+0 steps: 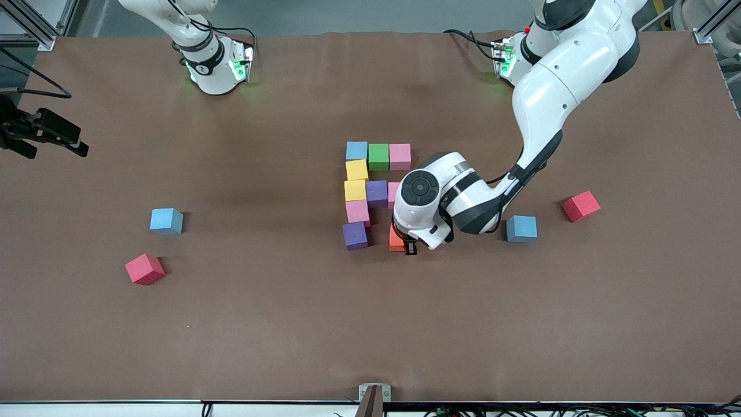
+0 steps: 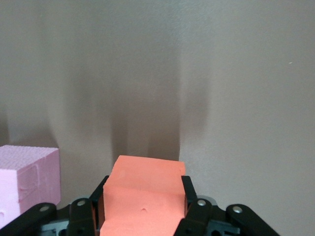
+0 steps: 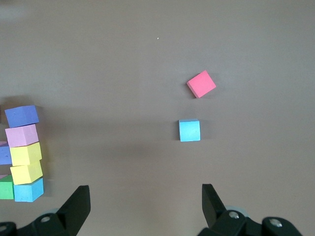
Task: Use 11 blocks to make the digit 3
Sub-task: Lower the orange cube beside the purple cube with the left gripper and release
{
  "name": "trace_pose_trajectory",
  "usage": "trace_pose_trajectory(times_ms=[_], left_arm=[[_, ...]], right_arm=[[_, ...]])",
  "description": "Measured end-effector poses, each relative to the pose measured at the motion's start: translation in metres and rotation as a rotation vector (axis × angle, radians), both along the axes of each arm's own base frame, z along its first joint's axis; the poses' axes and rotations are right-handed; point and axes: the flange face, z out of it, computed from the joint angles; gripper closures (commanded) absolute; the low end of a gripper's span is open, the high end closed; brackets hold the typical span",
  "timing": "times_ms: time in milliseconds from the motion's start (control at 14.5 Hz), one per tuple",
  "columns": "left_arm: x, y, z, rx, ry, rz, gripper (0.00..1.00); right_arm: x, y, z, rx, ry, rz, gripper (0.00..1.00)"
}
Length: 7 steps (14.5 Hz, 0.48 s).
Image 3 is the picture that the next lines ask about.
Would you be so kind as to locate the yellow foam cube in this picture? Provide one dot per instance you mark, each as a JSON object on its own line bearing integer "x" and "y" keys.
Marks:
{"x": 26, "y": 173}
{"x": 25, "y": 154}

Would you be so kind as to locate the purple foam cube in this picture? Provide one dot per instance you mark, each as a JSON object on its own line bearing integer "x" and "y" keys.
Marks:
{"x": 5, "y": 155}
{"x": 22, "y": 116}

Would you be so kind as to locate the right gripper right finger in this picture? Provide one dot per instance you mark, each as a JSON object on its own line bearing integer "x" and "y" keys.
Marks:
{"x": 212, "y": 211}

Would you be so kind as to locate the light blue foam cube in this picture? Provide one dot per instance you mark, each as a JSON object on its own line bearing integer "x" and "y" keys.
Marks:
{"x": 28, "y": 190}
{"x": 189, "y": 130}

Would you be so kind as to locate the green foam cube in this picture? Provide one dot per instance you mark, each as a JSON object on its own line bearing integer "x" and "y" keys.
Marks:
{"x": 6, "y": 188}

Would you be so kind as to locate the large table mat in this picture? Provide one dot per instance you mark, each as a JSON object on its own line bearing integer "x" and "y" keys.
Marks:
{"x": 123, "y": 73}

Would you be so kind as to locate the pink foam cube with dents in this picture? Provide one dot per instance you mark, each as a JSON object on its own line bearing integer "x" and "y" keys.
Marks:
{"x": 3, "y": 143}

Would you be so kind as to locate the red foam cube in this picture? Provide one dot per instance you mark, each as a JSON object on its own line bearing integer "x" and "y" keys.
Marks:
{"x": 201, "y": 84}

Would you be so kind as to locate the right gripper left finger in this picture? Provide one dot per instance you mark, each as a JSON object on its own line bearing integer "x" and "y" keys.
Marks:
{"x": 73, "y": 211}

